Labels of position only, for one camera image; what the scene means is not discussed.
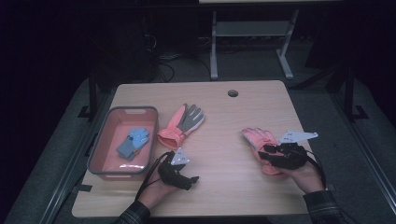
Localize pink bin with grey rim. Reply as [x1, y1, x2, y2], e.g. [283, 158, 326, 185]
[87, 105, 160, 182]

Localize pink glove with grey palm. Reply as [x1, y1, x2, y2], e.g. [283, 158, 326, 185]
[156, 103, 206, 151]

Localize blue glove with white dots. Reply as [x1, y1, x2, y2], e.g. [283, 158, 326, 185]
[124, 126, 150, 156]

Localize black floor cables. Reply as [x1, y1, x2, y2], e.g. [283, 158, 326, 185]
[141, 18, 213, 84]

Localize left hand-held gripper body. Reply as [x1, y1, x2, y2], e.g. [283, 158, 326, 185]
[157, 147, 191, 189]

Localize black metal stand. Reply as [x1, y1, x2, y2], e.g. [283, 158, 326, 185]
[78, 66, 98, 122]
[342, 62, 370, 123]

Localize hand-held gripper black cable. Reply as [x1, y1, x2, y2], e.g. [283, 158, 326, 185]
[305, 150, 328, 189]
[134, 151, 173, 201]

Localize pink padded ski glove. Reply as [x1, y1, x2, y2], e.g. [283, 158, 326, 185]
[241, 127, 288, 177]

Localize person's right hand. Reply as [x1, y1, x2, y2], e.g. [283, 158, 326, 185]
[279, 161, 325, 194]

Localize left hand-held gripper black cable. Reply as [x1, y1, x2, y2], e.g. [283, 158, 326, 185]
[134, 151, 173, 201]

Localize grey metal table frame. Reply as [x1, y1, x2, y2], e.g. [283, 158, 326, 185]
[209, 8, 300, 81]

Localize right hand-held gripper black cable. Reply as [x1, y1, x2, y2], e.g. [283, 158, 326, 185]
[305, 150, 328, 189]

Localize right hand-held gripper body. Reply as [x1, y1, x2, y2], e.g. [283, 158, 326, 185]
[274, 130, 319, 171]

